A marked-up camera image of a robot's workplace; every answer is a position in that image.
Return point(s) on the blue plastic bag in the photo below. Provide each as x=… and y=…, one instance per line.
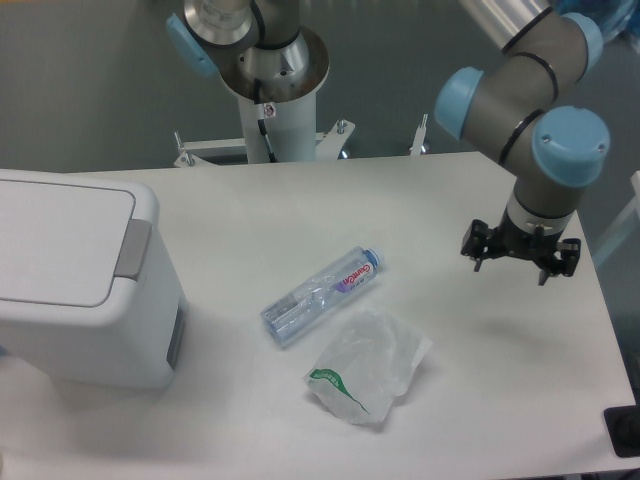
x=613, y=17

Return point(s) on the white push-lid trash can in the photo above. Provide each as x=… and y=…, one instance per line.
x=88, y=290

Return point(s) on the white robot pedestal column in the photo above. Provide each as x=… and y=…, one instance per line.
x=279, y=85

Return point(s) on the white frame at right edge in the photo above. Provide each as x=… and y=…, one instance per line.
x=619, y=229

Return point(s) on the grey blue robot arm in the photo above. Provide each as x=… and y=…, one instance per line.
x=511, y=116

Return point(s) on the black clamp at table edge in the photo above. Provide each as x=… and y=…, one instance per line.
x=623, y=427

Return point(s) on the clear plastic water bottle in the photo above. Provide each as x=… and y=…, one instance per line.
x=297, y=311

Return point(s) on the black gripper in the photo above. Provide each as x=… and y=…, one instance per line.
x=525, y=236

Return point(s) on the crumpled clear plastic bag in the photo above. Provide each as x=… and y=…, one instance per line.
x=369, y=364

